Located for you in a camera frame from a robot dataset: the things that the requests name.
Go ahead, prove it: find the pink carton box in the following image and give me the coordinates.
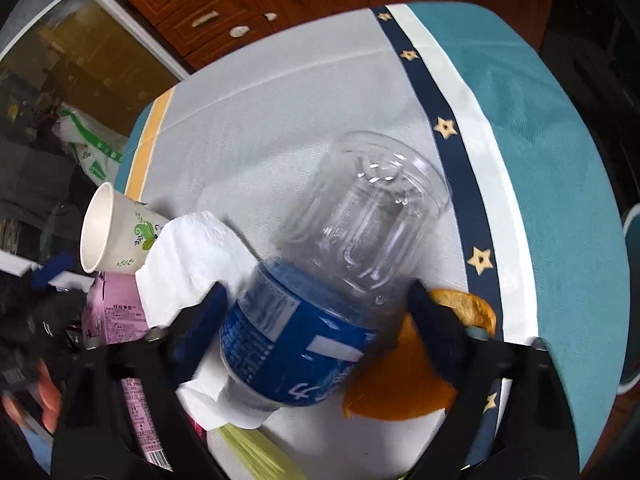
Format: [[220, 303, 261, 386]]
[[81, 272, 171, 471]]

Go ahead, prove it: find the orange peel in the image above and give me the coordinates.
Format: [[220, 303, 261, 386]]
[[342, 281, 497, 422]]

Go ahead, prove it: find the white paper towel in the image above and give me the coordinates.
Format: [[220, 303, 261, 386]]
[[136, 211, 279, 430]]

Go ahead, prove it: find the clear bottle blue label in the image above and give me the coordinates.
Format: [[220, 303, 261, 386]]
[[219, 131, 450, 417]]

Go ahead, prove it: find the teal trash bin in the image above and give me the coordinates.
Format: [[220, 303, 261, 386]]
[[617, 204, 640, 396]]

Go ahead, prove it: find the person left hand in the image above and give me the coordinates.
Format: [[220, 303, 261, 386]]
[[2, 361, 62, 434]]

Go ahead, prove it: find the white paper cup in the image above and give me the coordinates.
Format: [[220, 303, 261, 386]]
[[79, 182, 168, 274]]

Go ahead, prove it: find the green white shopping bag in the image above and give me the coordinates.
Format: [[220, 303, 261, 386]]
[[53, 102, 128, 186]]

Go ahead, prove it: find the light green paper piece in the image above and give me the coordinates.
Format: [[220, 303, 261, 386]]
[[217, 424, 307, 480]]

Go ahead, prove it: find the glass sliding door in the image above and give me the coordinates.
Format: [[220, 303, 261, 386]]
[[1, 0, 186, 269]]

